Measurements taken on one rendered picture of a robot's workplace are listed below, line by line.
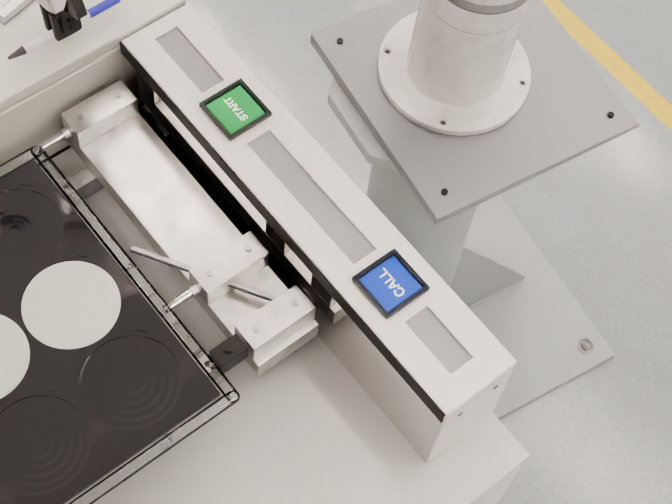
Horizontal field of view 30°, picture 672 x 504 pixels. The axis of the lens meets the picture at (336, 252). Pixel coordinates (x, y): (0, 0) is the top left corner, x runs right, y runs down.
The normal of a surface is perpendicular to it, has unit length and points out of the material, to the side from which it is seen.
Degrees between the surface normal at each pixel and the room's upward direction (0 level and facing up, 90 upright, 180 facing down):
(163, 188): 0
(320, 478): 0
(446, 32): 89
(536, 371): 0
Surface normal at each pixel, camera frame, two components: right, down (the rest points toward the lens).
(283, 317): 0.07, -0.47
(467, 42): -0.16, 0.86
